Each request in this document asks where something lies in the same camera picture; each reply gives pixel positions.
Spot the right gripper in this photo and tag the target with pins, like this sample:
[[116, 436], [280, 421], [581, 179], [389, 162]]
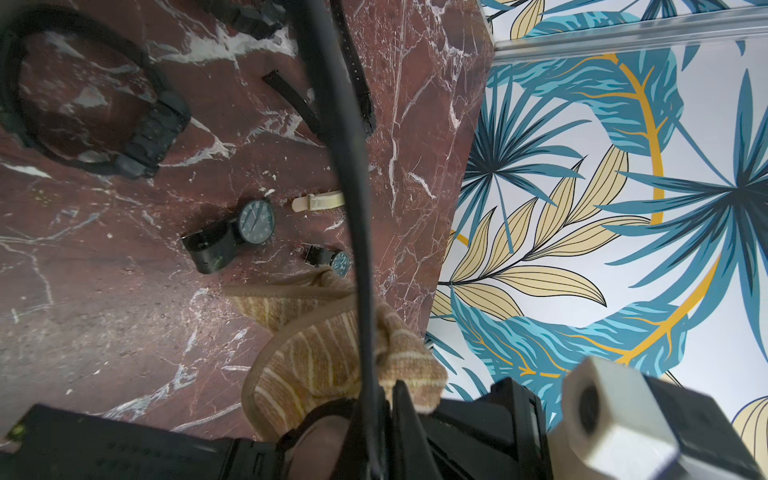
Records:
[[501, 435]]

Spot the beige striped cloth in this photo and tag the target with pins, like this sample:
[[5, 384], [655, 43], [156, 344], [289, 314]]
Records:
[[313, 356]]

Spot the small olive watch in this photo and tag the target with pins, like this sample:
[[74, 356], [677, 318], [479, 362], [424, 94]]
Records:
[[339, 261]]

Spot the cream strap watch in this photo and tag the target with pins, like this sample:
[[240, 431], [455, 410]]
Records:
[[318, 202]]

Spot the black looped watch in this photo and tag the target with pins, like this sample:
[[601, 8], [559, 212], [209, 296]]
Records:
[[343, 100]]

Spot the dark long strap watch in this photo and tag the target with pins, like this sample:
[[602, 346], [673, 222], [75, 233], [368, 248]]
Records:
[[349, 157]]

